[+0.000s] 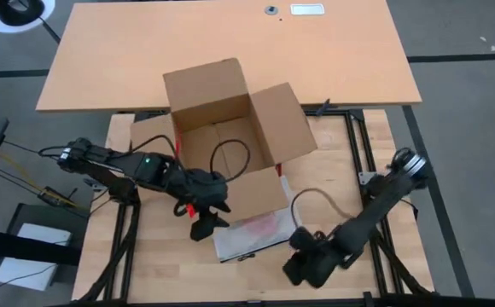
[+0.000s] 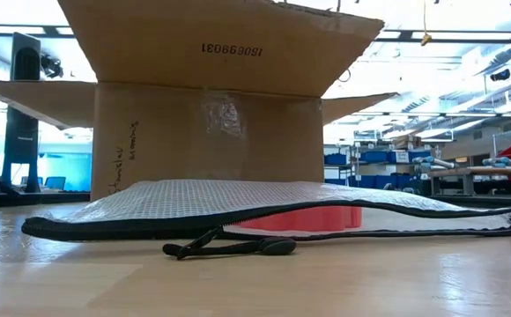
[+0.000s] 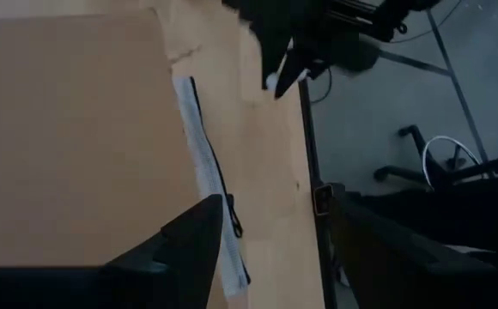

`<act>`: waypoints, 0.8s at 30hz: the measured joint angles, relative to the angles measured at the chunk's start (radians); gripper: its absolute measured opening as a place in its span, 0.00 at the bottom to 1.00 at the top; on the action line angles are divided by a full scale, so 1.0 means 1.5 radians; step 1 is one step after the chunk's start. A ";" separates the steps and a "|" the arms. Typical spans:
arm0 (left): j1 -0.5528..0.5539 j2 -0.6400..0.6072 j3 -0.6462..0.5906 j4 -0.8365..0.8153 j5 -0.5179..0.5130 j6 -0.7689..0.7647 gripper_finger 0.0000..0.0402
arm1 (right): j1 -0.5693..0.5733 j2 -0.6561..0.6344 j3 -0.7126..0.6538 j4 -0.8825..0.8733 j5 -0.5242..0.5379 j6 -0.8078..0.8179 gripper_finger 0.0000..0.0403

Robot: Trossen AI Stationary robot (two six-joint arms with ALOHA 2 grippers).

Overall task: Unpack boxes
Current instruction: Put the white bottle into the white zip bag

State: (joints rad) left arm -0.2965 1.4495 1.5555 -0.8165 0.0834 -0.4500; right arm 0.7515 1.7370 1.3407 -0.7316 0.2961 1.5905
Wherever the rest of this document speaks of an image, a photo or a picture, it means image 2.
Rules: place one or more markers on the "clear bubble wrap bag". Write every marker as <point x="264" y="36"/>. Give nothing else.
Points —
<point x="238" y="196"/>

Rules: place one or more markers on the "brown cardboard box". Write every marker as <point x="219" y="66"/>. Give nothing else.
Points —
<point x="194" y="145"/>

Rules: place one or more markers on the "red round object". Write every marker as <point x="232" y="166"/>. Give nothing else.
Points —
<point x="308" y="218"/>

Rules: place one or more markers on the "clear packing tape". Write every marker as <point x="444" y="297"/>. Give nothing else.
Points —
<point x="222" y="116"/>

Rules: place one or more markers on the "blue bin storage shelf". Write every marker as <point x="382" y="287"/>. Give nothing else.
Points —
<point x="374" y="156"/>

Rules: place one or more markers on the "light blue foam roll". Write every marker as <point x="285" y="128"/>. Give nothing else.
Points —
<point x="504" y="162"/>
<point x="431" y="162"/>

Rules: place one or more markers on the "blue monitor screen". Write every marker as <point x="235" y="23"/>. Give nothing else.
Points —
<point x="39" y="180"/>
<point x="55" y="183"/>

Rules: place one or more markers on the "black tower stand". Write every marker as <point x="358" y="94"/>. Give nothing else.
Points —
<point x="19" y="141"/>

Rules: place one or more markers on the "black ceiling fixture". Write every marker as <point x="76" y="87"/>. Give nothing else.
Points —
<point x="500" y="75"/>

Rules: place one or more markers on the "black ceiling camera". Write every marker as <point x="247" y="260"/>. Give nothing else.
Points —
<point x="52" y="66"/>

